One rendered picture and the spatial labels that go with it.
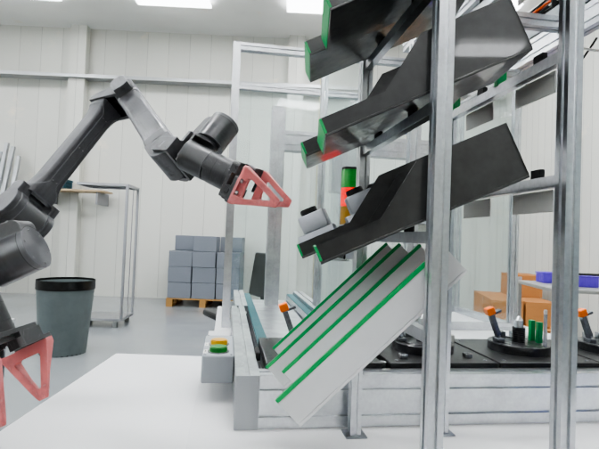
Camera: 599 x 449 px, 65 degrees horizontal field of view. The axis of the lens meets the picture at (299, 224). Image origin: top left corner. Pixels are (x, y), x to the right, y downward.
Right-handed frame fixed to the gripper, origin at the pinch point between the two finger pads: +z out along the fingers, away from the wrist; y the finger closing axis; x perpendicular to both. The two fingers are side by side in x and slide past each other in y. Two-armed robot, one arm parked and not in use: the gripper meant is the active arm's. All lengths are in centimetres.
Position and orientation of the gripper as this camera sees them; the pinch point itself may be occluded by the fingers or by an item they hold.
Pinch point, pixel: (280, 201)
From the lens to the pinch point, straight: 82.3
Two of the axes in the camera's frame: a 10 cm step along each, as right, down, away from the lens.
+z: 8.8, 4.5, -1.5
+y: 1.9, -0.4, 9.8
